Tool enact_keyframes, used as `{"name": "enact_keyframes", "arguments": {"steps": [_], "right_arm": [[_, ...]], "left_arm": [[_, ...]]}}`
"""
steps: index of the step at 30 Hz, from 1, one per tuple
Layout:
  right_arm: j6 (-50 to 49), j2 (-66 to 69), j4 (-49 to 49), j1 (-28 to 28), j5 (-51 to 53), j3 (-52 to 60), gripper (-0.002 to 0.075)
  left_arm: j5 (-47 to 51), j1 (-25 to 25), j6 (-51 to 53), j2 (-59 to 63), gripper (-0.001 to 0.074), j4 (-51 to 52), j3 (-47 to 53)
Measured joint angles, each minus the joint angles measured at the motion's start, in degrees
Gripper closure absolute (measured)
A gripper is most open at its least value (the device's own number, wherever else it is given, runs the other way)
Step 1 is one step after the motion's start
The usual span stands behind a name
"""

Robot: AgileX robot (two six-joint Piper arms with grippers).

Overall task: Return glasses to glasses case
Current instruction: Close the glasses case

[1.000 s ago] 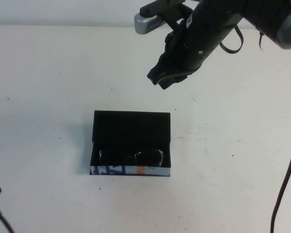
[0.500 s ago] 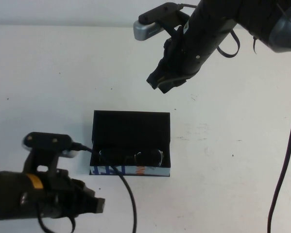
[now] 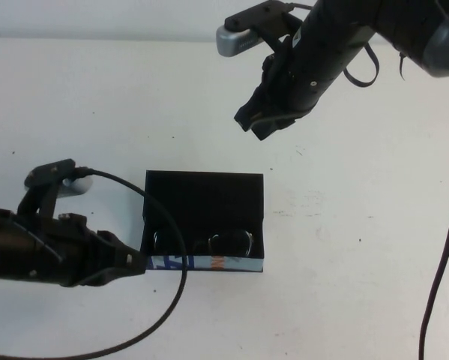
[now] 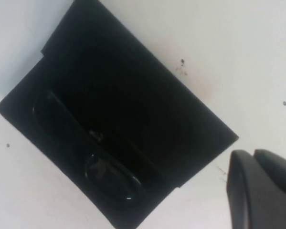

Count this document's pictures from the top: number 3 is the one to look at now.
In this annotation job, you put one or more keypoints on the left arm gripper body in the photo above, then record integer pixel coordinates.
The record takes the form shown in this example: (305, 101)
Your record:
(66, 251)

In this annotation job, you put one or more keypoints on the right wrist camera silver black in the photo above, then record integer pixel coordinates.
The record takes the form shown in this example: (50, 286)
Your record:
(235, 43)

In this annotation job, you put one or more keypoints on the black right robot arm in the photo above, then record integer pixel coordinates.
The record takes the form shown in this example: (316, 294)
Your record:
(396, 22)

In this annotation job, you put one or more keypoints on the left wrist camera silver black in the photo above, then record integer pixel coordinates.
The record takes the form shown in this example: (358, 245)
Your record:
(78, 187)

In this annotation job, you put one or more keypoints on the wrist camera black bracket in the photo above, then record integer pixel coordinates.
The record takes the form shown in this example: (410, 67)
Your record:
(48, 170)
(258, 11)

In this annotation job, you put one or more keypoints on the black framed glasses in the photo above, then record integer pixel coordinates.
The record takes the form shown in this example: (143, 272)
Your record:
(231, 243)

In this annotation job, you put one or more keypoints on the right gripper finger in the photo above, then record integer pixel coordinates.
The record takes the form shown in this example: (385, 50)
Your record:
(273, 127)
(250, 110)

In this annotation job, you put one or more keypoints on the black box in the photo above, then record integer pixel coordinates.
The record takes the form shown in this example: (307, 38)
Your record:
(209, 198)

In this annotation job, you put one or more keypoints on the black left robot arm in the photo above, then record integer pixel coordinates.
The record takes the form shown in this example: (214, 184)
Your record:
(3, 243)

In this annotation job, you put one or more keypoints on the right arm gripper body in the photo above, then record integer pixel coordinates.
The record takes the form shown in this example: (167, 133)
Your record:
(303, 78)

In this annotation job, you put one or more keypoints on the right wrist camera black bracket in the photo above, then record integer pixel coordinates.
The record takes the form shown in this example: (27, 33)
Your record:
(258, 11)

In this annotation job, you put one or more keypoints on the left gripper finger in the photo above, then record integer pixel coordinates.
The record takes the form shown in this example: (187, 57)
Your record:
(108, 276)
(128, 257)

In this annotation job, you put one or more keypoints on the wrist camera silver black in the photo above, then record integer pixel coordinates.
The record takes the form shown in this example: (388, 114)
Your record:
(78, 187)
(235, 43)

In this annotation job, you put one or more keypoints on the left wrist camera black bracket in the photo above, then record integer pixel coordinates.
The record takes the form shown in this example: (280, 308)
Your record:
(48, 170)

